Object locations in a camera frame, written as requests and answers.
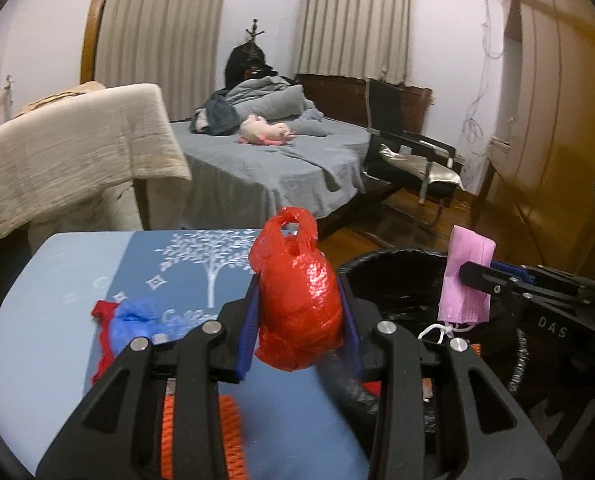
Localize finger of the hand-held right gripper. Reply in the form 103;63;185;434
457;261;579;307
491;259;595;294

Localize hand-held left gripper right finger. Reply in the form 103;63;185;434
337;275;561;480

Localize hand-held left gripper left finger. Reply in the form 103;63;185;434
35;279;261;480

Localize pink face mask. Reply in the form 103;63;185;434
417;225;497;345

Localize red plastic bag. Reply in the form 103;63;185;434
249;206;345;372

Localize black trash bin with liner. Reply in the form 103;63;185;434
312;246;595;461

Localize large orange foam mesh pad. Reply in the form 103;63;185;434
160;390;249;480

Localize blue crumpled plastic glove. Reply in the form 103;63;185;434
110;297;179;357

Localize silver seat cushion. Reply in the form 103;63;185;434
379;144;464;192

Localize red plastic scrap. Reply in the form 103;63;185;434
90;300;122;386

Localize wooden wardrobe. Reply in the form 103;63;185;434
472;0;595;281

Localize bed with grey sheet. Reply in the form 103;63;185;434
170;115;393;241

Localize black armchair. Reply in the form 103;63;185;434
362;77;465;231

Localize blue tree print tablecloth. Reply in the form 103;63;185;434
0;229;373;480

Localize pink plush toy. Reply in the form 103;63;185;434
236;114;297;147

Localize dark wooden headboard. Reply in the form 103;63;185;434
294;72;434;136

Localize grey duvet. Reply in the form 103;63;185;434
225;77;335;136

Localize dark clothes pile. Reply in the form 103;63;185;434
190;95;241;136

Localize beige blanket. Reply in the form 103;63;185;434
0;82;193;256

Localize narrow beige curtain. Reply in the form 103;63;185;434
295;0;412;86

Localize black hanging coat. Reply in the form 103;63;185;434
226;42;293;88

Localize wooden coat rack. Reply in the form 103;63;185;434
242;17;267;48

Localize tan folded cloth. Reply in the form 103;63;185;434
18;81;108;117

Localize wide beige curtain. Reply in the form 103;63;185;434
94;0;228;123

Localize hanging wall cables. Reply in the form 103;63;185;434
462;0;503;146

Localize wooden window frame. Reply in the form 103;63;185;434
82;0;116;84

